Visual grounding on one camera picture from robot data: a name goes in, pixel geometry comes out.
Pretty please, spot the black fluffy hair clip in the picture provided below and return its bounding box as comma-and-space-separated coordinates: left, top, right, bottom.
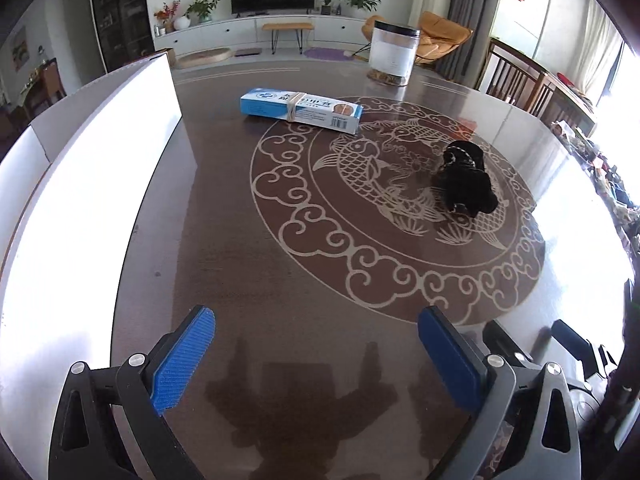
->
431, 141, 501, 215

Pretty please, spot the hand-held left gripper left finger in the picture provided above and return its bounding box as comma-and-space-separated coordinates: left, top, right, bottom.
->
48, 305, 217, 480

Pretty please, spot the blue and white ointment box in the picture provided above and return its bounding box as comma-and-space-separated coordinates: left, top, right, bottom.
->
239, 87, 364, 136

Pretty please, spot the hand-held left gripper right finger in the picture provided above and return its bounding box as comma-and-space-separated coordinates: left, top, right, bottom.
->
417, 306, 583, 480

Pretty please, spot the wooden bench with metal legs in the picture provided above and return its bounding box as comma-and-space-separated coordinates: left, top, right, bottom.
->
262, 22, 316, 56

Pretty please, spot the round beige floor cushion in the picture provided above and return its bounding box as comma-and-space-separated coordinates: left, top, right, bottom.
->
176, 47, 233, 68

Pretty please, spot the orange lounge chair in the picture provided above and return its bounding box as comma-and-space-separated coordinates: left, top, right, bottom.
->
360, 11, 473, 66

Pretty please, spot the framed wall painting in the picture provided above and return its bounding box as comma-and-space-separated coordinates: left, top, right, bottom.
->
11, 25, 28, 72

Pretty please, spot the dark patterned glass desktop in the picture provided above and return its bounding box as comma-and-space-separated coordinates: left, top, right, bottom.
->
112, 55, 636, 480

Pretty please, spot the large leafy potted plant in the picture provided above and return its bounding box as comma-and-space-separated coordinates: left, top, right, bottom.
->
339, 0, 382, 18

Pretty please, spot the grey curtain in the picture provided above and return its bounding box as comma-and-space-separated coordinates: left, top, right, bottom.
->
440, 0, 506, 83

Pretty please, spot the clear jar with black lid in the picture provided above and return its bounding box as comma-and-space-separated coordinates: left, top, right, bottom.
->
367, 20, 422, 86

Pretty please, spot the red flower arrangement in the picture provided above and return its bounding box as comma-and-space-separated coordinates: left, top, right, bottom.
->
154, 1, 181, 33

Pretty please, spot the wooden dining chair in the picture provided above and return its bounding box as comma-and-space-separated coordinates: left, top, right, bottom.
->
477, 37, 548, 106
525, 72, 598, 133

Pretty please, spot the dark glass bookshelf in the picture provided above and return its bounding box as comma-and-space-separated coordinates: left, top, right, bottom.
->
90, 0, 156, 73

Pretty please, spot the white television cabinet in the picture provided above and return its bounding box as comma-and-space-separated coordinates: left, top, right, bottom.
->
154, 12, 381, 56

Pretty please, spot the purple floor mat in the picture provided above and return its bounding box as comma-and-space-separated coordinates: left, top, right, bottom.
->
305, 47, 353, 61

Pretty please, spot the white board panel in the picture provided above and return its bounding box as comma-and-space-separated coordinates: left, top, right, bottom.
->
0, 52, 183, 461

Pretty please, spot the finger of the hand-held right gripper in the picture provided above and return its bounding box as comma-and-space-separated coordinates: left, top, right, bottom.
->
550, 319, 608, 376
481, 320, 543, 373

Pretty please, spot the green potted plant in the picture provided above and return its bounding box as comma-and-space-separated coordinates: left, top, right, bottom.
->
185, 0, 221, 25

